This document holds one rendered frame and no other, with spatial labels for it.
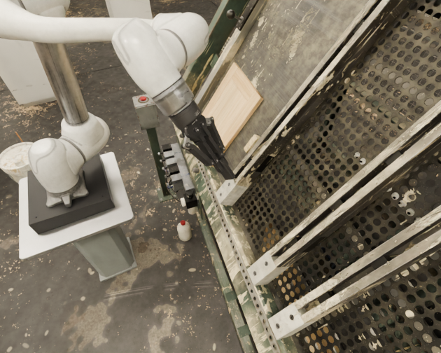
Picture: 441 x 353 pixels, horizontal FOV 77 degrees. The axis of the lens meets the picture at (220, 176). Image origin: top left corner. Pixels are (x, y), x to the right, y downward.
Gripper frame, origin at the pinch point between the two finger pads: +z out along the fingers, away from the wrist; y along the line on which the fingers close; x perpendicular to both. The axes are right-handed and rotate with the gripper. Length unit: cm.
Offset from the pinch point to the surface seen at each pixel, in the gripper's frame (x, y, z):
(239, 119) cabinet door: 26, 45, 6
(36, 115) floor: 299, 67, -61
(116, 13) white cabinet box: 331, 270, -119
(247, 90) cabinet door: 22, 54, -2
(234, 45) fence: 31, 74, -18
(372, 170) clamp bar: -30.7, 14.0, 17.2
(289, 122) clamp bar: -4.5, 31.3, 7.1
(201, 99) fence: 56, 60, -5
